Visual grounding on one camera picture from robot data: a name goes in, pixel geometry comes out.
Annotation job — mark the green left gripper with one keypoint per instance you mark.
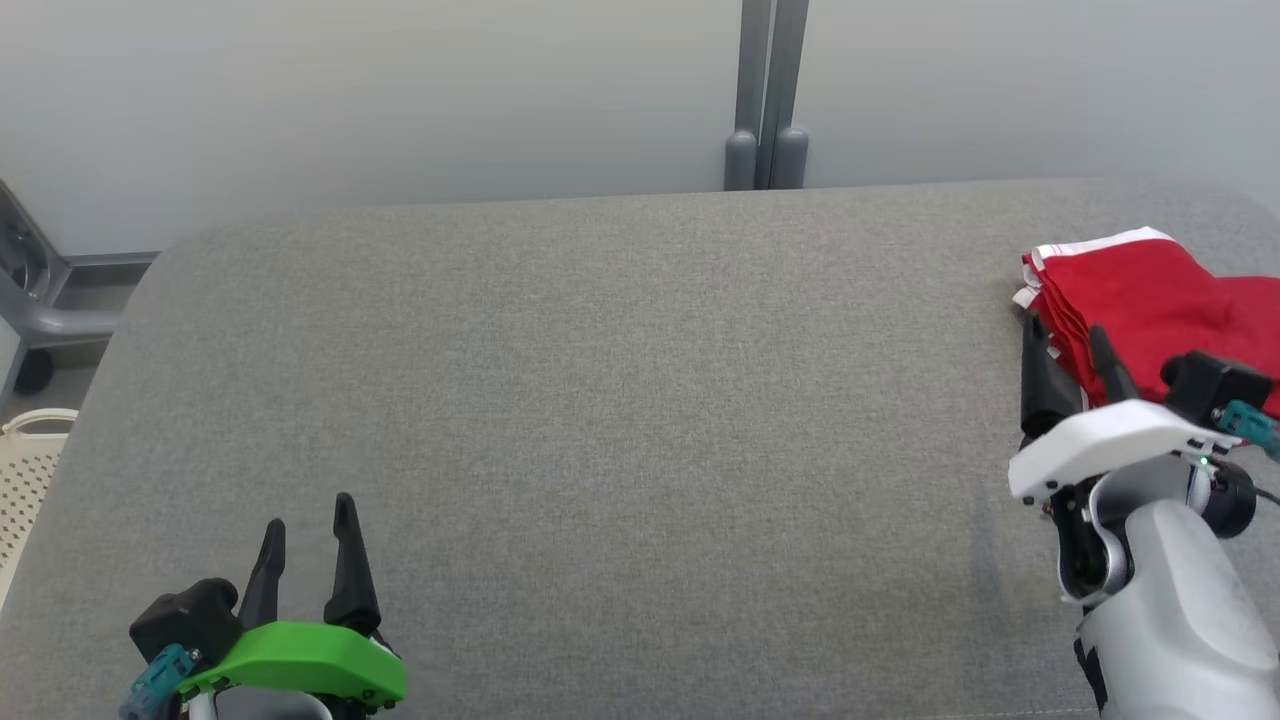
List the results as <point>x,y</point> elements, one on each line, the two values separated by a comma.
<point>300,655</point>

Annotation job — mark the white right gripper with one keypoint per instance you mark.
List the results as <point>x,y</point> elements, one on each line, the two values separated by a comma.
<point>1110,435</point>

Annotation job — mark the red shorts with white trim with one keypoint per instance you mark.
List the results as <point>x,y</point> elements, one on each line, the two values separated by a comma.
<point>1140,300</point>

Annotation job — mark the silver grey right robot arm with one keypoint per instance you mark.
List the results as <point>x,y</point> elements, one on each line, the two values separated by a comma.
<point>1170,600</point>

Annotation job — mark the cream perforated laundry basket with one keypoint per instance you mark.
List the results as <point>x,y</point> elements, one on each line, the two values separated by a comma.
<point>25,480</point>

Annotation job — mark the grey fabric sofa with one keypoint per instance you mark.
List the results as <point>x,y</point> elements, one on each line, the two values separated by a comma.
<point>600,400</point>

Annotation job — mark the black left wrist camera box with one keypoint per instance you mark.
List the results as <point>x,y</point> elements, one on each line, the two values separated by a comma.
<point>185,615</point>

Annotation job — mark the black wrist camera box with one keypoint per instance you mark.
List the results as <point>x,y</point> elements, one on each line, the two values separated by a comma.
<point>1210,385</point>
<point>185,615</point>

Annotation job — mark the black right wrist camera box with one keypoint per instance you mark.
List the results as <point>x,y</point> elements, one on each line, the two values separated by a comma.
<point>1210,385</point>

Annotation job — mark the grey metal wheeled frame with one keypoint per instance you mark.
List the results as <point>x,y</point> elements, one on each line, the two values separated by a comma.
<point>70,322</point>

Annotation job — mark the grey partition post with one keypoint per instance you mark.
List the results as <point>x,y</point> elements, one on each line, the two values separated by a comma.
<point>789,160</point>
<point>741,160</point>

